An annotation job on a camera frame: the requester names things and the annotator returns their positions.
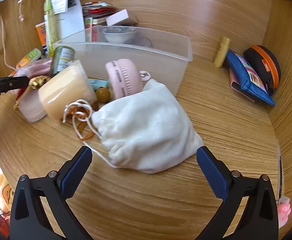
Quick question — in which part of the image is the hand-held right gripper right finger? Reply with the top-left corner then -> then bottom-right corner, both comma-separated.
193,146 -> 279,240

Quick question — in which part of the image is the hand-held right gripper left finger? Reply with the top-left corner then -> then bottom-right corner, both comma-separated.
9,146 -> 93,240

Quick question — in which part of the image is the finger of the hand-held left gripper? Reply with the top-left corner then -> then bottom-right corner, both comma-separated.
0,76 -> 29,94

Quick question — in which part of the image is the gold charm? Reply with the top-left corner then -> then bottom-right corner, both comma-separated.
13,76 -> 51,112

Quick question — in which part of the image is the clear jar with white lid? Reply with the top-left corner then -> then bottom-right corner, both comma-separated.
18,89 -> 47,123

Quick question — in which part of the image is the cream plastic jar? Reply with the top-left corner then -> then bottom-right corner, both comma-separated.
38,60 -> 97,121

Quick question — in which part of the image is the green tin can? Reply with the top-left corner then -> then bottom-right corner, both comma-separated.
50,46 -> 76,77

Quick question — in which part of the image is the white drawstring pouch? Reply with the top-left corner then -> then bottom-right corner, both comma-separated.
62,79 -> 204,175

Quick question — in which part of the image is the clear plastic bin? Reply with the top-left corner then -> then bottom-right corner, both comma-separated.
54,25 -> 193,97

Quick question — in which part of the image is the wooden desktop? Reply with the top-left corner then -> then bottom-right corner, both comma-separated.
0,0 -> 292,240

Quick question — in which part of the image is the green orange tube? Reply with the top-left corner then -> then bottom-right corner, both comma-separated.
15,48 -> 42,71

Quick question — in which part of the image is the pink packet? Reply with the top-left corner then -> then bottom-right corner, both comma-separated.
23,58 -> 53,77

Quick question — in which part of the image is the orange small box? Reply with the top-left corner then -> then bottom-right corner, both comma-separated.
35,22 -> 48,49

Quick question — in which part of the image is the green spray bottle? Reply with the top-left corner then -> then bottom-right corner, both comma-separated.
43,0 -> 58,56

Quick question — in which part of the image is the white earphone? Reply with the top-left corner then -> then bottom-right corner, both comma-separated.
17,0 -> 25,22

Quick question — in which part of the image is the orange printed blanket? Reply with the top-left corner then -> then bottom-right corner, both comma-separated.
0,150 -> 14,233

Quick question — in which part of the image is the pink toy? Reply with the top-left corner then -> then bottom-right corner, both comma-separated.
277,197 -> 292,228

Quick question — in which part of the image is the wooden bead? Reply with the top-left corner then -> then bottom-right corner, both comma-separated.
97,87 -> 111,103

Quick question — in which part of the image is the teal small bottle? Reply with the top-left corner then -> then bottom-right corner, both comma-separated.
87,78 -> 109,91

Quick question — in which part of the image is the white paper bag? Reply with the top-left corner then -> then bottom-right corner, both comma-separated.
50,0 -> 86,41

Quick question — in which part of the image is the fruit printed card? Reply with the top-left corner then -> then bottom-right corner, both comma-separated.
83,17 -> 94,42

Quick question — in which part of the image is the blue zip pouch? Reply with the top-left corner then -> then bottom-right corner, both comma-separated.
226,51 -> 276,107

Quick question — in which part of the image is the stack of red packets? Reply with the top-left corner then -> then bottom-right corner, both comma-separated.
82,2 -> 117,18

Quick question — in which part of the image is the white bowl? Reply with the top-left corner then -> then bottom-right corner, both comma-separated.
103,27 -> 138,43

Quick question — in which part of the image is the white round tag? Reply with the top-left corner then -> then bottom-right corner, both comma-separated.
139,70 -> 152,81

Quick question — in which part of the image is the black orange round case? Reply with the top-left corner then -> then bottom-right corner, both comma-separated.
243,45 -> 281,96

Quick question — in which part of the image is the yellow tube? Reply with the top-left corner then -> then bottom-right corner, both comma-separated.
213,36 -> 231,68

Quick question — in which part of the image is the white box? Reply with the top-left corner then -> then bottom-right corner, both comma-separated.
106,9 -> 130,26

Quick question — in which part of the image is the white cable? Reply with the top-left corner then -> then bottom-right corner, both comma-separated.
0,5 -> 16,70

